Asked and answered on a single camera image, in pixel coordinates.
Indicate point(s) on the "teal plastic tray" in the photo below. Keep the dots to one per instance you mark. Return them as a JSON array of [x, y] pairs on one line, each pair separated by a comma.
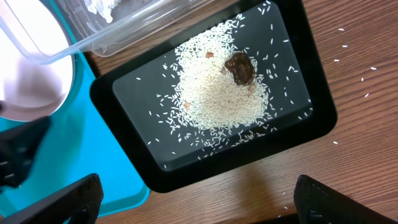
[[78, 143]]

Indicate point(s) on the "brown food scrap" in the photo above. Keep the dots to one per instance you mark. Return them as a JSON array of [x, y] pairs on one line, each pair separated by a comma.
[[241, 68]]

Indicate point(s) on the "pile of rice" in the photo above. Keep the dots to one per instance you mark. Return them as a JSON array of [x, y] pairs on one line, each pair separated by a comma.
[[187, 104]]

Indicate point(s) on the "white tissue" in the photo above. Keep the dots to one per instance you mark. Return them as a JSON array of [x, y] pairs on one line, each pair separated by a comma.
[[103, 7]]

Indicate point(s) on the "clear plastic bin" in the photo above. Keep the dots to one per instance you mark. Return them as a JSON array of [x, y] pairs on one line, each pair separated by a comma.
[[132, 22]]

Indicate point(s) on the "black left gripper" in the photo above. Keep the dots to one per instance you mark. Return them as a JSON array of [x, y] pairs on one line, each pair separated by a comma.
[[19, 146]]

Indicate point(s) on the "large white plate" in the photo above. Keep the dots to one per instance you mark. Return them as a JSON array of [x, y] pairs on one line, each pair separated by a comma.
[[30, 87]]

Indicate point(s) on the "black waste tray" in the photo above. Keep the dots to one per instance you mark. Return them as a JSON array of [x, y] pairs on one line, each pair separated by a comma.
[[124, 97]]

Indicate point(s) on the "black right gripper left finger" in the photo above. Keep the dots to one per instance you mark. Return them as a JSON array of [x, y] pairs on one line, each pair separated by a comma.
[[77, 203]]

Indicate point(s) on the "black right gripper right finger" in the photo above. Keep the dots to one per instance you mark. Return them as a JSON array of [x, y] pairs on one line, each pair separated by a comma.
[[315, 202]]

